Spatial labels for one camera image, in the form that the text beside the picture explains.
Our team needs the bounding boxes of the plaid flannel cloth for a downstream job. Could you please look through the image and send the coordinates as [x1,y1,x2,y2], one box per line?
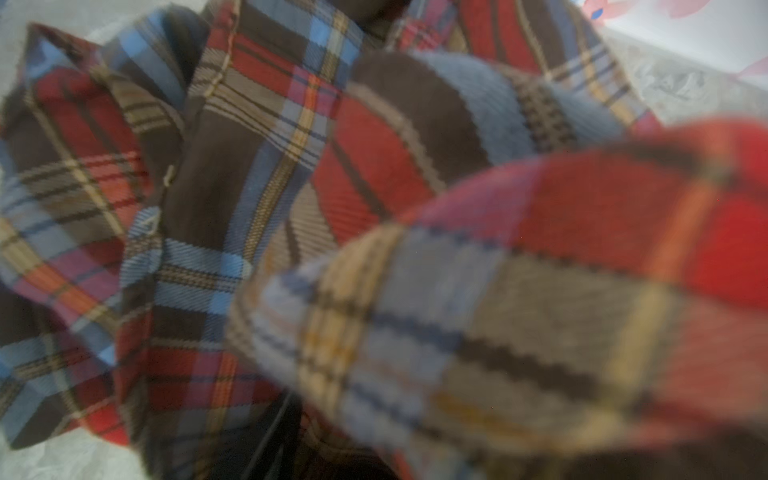
[1,1,767,479]

